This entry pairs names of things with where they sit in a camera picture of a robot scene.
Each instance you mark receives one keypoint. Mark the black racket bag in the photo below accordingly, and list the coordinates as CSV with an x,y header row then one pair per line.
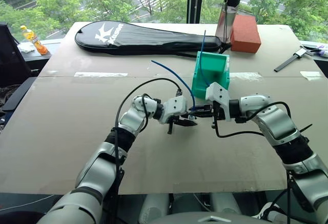
x,y
143,38

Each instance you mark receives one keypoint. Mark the green plastic bin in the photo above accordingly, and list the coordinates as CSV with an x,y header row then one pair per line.
x,y
215,62

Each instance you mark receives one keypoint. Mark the white coupler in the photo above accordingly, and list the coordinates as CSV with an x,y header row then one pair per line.
x,y
191,117

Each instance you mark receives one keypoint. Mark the small items with purple bit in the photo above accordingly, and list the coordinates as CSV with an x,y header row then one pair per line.
x,y
316,49

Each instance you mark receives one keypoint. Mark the yellow orange drink bottle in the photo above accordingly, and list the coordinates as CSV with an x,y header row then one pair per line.
x,y
36,42

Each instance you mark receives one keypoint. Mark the black side table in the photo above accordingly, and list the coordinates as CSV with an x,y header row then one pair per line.
x,y
38,60

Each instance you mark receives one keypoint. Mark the black and white hand tool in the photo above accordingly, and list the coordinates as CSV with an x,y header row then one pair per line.
x,y
288,62

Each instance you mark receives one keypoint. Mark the clear water bottle black cap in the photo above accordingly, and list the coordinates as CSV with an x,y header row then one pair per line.
x,y
226,19

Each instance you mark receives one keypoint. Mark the orange brick block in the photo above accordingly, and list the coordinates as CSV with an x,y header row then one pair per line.
x,y
244,33

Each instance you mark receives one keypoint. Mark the clear tape strip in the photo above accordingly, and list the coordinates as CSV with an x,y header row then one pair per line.
x,y
311,75
101,74
246,75

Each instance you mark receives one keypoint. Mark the grey robot torso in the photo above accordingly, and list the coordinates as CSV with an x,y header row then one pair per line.
x,y
205,217

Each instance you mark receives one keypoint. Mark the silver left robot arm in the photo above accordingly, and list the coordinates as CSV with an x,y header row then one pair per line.
x,y
97,167

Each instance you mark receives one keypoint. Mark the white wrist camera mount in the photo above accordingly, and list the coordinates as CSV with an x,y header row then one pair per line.
x,y
176,106
217,93

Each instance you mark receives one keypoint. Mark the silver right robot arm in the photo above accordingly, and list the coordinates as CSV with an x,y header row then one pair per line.
x,y
279,124

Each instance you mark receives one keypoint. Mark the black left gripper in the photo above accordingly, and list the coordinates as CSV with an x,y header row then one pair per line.
x,y
173,121

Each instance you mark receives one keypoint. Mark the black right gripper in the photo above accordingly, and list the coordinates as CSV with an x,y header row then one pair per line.
x,y
217,111

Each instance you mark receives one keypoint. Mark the white crumpled tissue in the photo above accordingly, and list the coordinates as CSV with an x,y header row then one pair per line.
x,y
25,47

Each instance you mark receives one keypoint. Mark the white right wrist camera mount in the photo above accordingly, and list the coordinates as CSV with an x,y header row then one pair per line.
x,y
217,93

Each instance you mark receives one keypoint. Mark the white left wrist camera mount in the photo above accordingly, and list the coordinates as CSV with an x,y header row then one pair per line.
x,y
176,106

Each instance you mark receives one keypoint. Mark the black chair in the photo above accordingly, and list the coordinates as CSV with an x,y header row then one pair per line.
x,y
11,57

